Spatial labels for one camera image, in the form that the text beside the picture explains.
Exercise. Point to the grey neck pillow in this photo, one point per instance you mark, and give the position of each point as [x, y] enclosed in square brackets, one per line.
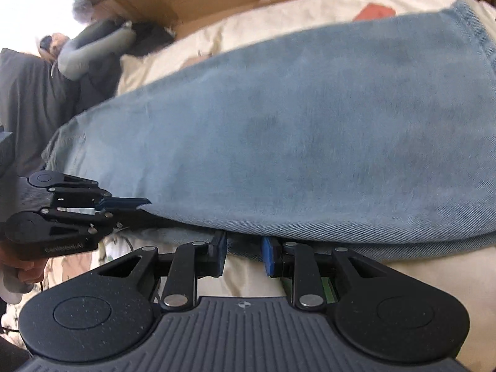
[77, 54]

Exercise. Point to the dark grey duvet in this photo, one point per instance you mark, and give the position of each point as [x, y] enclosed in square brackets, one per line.
[31, 100]

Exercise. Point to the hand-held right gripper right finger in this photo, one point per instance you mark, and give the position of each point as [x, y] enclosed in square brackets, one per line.
[268, 255]

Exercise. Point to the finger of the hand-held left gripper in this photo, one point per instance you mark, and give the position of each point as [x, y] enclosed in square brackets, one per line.
[124, 202]
[77, 224]

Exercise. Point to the blue denim pants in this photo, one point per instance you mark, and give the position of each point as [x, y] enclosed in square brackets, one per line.
[290, 124]

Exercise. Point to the person's left hand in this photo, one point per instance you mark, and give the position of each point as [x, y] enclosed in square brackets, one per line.
[29, 269]

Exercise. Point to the cream bear print blanket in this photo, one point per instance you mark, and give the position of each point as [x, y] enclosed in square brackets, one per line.
[426, 279]

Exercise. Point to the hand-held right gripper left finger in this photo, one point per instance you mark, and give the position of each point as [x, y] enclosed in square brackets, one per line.
[221, 254]

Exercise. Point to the brown teddy bear toy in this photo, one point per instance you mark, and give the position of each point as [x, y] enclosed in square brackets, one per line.
[56, 44]

